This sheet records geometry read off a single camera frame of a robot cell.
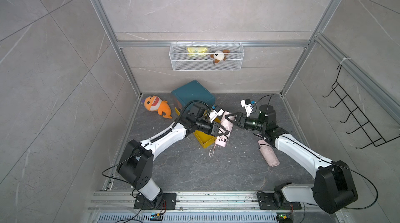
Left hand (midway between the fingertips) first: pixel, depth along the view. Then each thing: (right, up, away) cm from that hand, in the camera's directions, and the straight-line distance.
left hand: (228, 131), depth 74 cm
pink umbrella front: (-1, +5, 0) cm, 5 cm away
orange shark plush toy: (-46, +14, +30) cm, 56 cm away
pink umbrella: (+25, -14, +11) cm, 31 cm away
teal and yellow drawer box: (-18, +20, +16) cm, 31 cm away
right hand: (+1, +6, +2) cm, 7 cm away
